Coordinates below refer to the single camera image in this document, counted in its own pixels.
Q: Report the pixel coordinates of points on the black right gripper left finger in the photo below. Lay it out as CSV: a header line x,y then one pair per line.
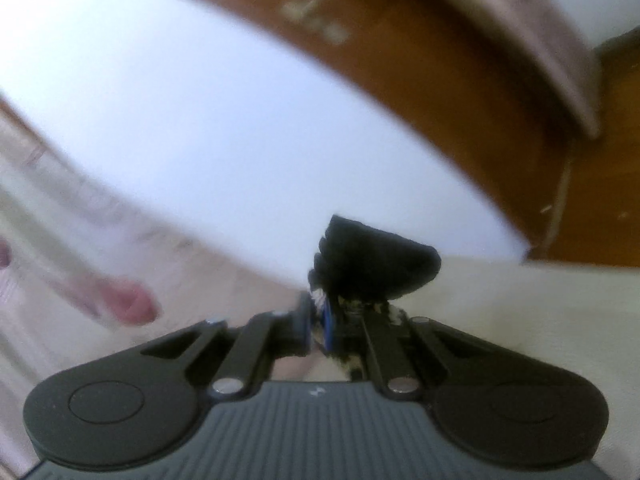
x,y
138,404

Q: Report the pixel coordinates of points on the beige textured bed sheet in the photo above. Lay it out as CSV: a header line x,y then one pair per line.
x,y
583,318

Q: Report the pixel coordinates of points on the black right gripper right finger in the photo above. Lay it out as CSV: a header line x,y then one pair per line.
x,y
494,403

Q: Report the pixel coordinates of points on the brown wooden bed frame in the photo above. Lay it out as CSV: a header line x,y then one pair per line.
x,y
537,101

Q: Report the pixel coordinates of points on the pink leaf-print quilt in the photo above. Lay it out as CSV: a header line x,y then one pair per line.
x,y
85,274

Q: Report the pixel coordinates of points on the black white striped knit garment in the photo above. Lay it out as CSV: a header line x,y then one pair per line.
x,y
359,270

